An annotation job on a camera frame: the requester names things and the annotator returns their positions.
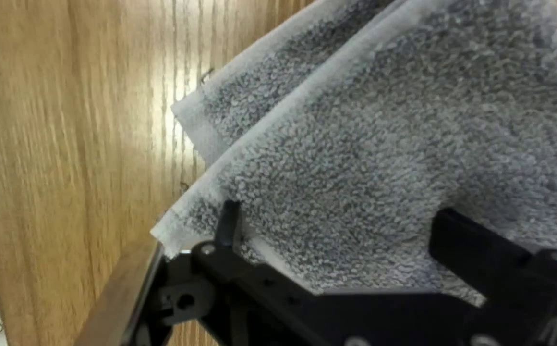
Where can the grey towel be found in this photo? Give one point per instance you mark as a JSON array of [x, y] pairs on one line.
[[386, 146]]

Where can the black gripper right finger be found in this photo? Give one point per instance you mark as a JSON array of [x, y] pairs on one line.
[[482, 246]]

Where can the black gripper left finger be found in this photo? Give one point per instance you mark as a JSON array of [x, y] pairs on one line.
[[246, 269]]

